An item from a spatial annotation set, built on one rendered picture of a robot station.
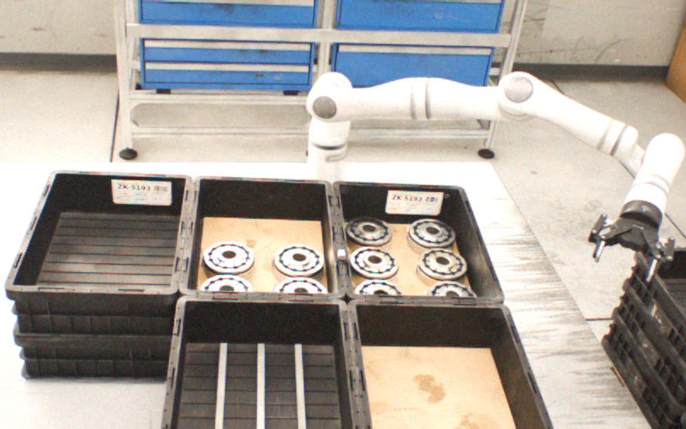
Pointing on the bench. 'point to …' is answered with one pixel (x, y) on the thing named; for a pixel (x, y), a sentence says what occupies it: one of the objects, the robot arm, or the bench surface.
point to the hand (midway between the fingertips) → (623, 266)
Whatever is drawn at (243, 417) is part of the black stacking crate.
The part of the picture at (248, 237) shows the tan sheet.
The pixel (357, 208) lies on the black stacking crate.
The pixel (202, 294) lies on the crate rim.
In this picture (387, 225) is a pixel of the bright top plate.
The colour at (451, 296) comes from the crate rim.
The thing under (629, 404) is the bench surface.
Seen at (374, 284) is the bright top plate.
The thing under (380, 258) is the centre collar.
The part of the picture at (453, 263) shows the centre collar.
